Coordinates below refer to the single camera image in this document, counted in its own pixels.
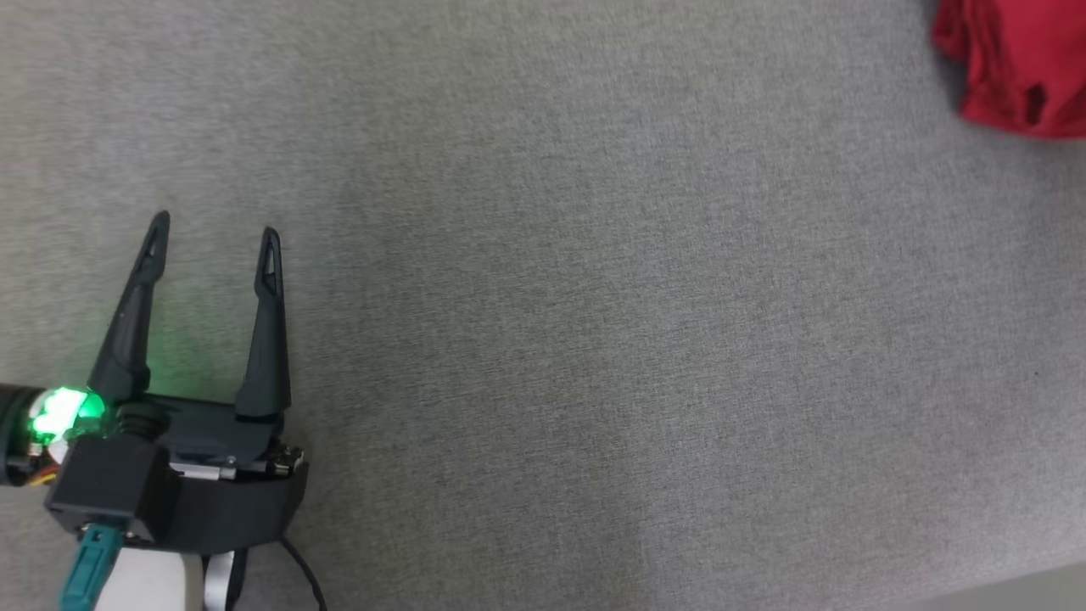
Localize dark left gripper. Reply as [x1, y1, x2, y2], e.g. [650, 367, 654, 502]
[0, 210, 308, 552]

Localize red shorts with white band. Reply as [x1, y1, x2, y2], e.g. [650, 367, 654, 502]
[931, 0, 1086, 141]

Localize grey fabric sofa cushion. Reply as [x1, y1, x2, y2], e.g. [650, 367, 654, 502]
[0, 0, 1086, 611]

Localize teal plug camera cable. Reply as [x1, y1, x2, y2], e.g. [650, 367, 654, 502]
[59, 524, 124, 611]

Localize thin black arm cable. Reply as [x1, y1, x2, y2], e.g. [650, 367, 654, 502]
[278, 535, 328, 611]

